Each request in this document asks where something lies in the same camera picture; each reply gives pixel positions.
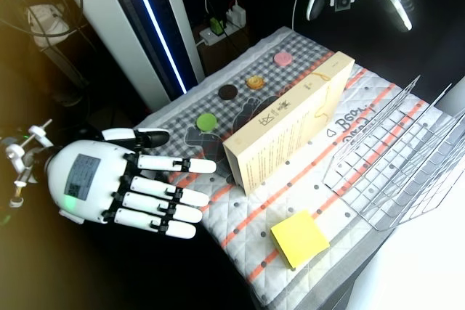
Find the brown cardboard box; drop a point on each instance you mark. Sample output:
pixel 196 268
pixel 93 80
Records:
pixel 225 56

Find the beige hardcover book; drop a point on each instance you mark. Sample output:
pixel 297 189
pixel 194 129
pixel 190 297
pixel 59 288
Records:
pixel 287 121

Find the white plug charger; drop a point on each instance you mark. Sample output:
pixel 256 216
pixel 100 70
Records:
pixel 236 15

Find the green plug adapter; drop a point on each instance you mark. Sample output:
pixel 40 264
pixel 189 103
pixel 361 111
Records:
pixel 216 25

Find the dark brown round toy cookie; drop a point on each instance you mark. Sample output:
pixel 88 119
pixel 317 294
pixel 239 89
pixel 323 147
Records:
pixel 228 92

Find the yellow flower toy cookie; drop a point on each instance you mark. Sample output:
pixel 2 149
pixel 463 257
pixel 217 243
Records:
pixel 255 82

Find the yellow sticky note pad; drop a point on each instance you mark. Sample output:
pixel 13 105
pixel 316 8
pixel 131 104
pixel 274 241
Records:
pixel 299 239

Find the white pillar with blue light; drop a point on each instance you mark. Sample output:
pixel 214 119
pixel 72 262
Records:
pixel 120 34

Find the white power strip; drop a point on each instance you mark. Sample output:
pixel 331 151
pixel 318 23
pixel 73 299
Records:
pixel 212 36

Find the grey quilt with orange stripes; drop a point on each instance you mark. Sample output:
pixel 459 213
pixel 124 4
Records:
pixel 254 215

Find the pink round toy cookie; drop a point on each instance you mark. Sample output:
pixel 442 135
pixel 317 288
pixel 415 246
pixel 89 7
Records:
pixel 282 59

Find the green round toy cookie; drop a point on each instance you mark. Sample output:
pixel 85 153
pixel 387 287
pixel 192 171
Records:
pixel 206 122

